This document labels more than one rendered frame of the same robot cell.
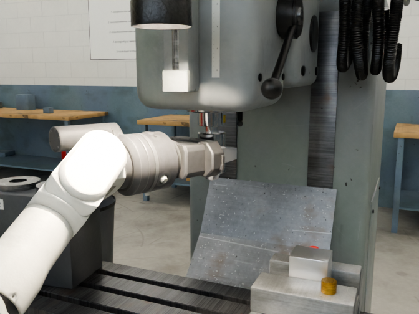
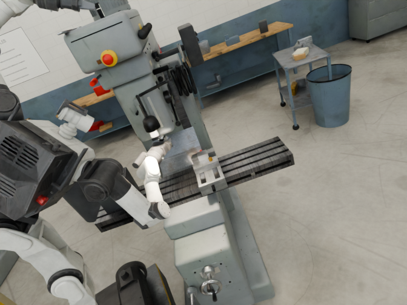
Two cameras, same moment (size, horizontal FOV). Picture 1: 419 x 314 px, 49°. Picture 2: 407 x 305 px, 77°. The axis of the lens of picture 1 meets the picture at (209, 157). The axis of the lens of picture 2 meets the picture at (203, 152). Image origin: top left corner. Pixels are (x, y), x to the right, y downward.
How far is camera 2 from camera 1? 0.78 m
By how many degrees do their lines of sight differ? 27
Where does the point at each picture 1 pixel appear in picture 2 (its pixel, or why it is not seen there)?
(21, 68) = not seen: outside the picture
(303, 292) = (206, 163)
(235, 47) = (164, 118)
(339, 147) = (188, 114)
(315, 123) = (177, 110)
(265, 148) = not seen: hidden behind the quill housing
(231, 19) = (160, 112)
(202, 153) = (166, 146)
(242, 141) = not seen: hidden behind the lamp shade
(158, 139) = (156, 149)
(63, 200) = (154, 178)
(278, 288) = (199, 166)
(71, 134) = (138, 161)
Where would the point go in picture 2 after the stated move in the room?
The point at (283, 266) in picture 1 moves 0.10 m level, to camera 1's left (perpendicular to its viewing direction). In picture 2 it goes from (195, 159) to (181, 167)
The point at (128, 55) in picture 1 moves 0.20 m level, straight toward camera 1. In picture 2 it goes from (20, 80) to (20, 80)
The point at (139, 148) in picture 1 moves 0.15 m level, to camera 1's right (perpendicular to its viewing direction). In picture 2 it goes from (155, 155) to (180, 140)
